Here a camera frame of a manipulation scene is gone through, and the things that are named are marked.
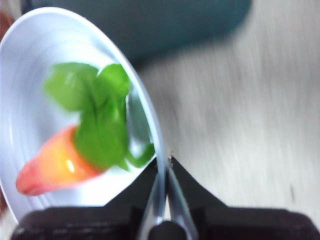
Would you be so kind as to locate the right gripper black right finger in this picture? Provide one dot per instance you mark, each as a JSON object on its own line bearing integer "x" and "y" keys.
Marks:
{"x": 250, "y": 222}

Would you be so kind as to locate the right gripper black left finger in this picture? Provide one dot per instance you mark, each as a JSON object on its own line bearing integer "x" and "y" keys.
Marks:
{"x": 87, "y": 222}

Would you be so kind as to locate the orange carrot with green leaves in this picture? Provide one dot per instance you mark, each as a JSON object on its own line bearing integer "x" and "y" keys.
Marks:
{"x": 100, "y": 140}

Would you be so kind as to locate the light blue round plate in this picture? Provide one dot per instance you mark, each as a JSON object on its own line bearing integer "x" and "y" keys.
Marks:
{"x": 30, "y": 75}

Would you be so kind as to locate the black rectangular tray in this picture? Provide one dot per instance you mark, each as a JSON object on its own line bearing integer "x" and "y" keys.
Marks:
{"x": 175, "y": 25}

